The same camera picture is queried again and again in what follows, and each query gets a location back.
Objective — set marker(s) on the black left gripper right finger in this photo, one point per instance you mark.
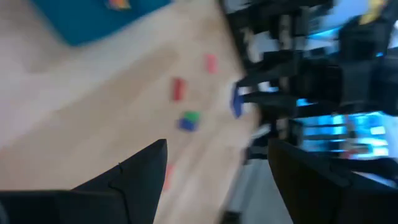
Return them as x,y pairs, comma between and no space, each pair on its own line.
311,193

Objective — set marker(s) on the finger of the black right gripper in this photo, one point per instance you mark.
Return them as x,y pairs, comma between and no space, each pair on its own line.
267,77
270,100

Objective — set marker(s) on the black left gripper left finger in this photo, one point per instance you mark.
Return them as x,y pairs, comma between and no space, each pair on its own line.
136,186

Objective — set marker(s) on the pink eraser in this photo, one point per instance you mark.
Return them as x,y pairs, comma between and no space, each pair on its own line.
211,63

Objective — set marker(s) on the green eraser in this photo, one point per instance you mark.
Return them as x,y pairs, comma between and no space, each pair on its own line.
191,116

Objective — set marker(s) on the red eraser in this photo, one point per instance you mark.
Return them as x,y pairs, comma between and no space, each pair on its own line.
178,89

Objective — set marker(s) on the blue plastic bin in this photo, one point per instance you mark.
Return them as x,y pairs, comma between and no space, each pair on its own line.
93,18

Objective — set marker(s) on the orange eraser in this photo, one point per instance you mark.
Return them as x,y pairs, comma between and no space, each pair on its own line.
168,177

